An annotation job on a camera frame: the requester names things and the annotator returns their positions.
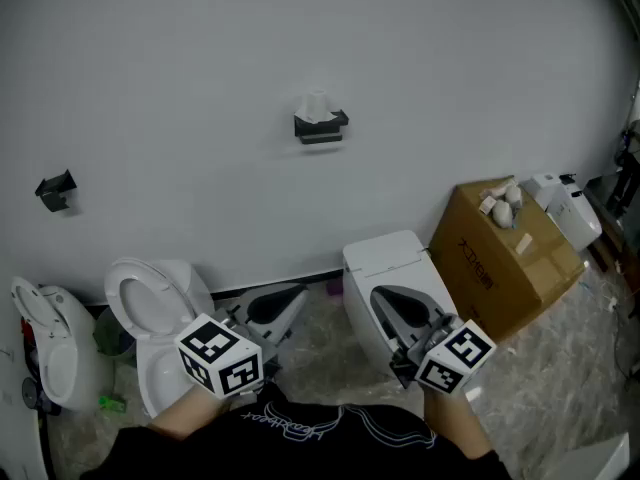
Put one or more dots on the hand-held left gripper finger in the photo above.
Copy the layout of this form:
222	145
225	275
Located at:
285	320
270	292

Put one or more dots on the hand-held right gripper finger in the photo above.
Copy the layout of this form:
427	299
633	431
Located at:
387	328
425	309

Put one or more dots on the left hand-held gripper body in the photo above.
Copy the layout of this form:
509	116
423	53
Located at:
220	353

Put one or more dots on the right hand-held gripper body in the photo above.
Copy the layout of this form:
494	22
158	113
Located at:
450	368

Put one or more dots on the white toilet paper roll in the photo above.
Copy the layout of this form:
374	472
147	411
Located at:
315	102

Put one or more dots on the person's left forearm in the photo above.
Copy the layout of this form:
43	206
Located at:
190	413

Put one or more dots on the person's right forearm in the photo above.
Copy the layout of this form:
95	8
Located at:
455	423

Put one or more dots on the white toilet with open lid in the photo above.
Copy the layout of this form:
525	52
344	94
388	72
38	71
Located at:
160	363

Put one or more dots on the white appliance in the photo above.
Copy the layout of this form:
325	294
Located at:
575	218

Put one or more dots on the brown cardboard box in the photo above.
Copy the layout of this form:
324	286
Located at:
520	278

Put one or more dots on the dark green bin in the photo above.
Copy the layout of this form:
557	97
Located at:
112	340

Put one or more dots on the beige tape strip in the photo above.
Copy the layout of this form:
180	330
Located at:
523	244

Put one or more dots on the green plastic object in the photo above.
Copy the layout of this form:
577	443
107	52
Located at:
111	403

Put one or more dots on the small white carton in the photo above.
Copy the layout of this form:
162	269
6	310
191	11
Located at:
487	205

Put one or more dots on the large white pouch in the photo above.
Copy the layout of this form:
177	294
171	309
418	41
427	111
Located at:
502	214

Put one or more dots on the person's black printed shirt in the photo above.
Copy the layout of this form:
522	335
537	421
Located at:
310	448

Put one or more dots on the small white pouch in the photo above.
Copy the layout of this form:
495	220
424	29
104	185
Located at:
514	196

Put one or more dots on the white ceramic fixture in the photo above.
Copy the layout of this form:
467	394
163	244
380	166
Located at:
590	460

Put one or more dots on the black round disc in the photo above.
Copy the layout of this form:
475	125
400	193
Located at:
29	393

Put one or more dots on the white cabinet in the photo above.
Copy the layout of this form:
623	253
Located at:
15	433

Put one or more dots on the black equipment stand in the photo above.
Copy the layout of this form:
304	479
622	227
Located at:
627	178

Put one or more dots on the black wall shelf holder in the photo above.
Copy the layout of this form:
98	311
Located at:
320	130

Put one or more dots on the small black wall bracket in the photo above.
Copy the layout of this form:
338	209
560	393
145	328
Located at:
56	190

